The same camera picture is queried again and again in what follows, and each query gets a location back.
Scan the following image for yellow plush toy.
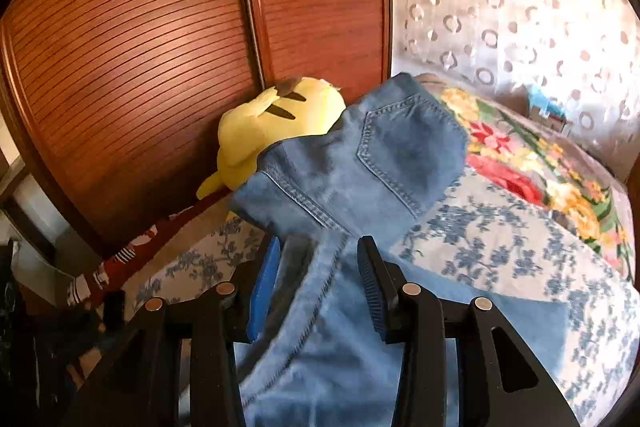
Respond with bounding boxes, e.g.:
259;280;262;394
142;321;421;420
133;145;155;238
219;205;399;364
196;77;347;202

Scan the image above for white ring-patterned curtain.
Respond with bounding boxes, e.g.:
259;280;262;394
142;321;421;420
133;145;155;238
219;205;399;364
387;0;640;184

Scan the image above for wooden slatted wardrobe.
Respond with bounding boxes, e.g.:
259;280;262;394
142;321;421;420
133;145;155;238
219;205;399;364
0;0;394;259

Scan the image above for red white patterned cloth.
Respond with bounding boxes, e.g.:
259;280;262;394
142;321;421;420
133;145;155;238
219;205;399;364
66;217;172;308

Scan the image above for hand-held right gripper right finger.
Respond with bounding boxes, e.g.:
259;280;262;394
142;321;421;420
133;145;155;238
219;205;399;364
356;235;582;427

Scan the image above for blue denim pants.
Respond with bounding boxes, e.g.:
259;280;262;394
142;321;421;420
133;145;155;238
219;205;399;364
227;73;571;427

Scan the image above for blue white floral sheet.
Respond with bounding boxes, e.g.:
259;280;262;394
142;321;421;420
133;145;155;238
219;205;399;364
122;167;640;424

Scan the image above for floral plush blanket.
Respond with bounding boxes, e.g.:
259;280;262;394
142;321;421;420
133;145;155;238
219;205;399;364
415;74;637;282

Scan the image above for cardboard box with blue items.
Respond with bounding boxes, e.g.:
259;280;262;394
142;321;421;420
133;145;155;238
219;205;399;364
527;84;569;136

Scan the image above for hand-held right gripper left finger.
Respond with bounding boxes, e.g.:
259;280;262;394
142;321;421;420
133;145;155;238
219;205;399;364
64;233;282;427

